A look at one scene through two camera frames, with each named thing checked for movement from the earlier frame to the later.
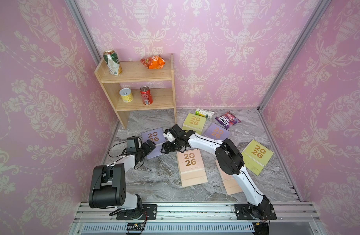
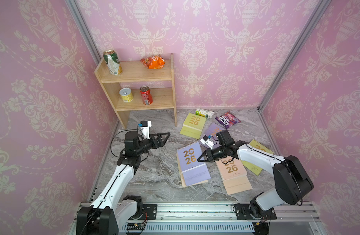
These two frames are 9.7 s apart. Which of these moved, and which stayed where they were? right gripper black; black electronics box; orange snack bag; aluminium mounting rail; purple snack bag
Moved: right gripper black
Stayed: black electronics box; orange snack bag; purple snack bag; aluminium mounting rail
